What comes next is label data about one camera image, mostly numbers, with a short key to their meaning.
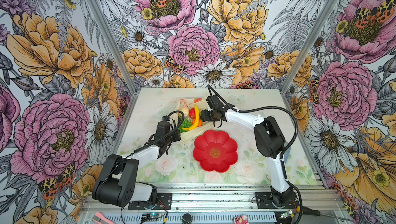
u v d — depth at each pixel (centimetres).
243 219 67
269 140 55
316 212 70
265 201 74
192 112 102
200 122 97
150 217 71
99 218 70
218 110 76
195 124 95
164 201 75
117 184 43
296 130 53
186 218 62
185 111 103
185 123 98
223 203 75
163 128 70
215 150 91
